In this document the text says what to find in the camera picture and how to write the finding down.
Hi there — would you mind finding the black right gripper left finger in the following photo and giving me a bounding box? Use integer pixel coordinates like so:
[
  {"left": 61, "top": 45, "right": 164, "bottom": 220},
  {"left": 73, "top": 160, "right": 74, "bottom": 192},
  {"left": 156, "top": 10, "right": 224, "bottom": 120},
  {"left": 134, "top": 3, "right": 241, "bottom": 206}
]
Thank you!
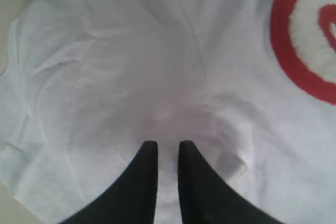
[{"left": 63, "top": 141, "right": 158, "bottom": 223}]

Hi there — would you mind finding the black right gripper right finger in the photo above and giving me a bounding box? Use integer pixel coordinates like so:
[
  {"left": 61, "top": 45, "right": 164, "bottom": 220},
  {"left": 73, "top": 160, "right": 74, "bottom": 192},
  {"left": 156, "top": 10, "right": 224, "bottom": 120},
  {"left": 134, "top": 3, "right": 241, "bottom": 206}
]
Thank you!
[{"left": 178, "top": 141, "right": 280, "bottom": 224}]

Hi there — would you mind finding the white t-shirt red lettering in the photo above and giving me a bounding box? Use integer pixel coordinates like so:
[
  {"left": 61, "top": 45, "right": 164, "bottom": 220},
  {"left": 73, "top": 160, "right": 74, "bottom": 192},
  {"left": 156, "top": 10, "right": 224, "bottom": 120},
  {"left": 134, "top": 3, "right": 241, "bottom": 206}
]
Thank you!
[{"left": 1, "top": 0, "right": 335, "bottom": 223}]

